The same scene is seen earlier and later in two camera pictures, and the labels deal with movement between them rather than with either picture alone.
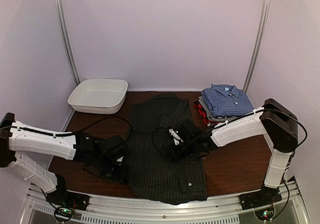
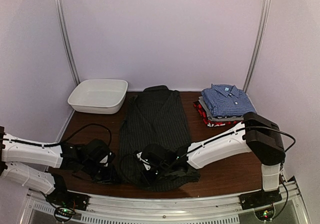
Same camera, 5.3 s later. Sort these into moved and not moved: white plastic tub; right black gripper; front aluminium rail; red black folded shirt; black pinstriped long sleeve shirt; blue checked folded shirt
Moved: black pinstriped long sleeve shirt; right black gripper
Not moved: front aluminium rail; blue checked folded shirt; red black folded shirt; white plastic tub
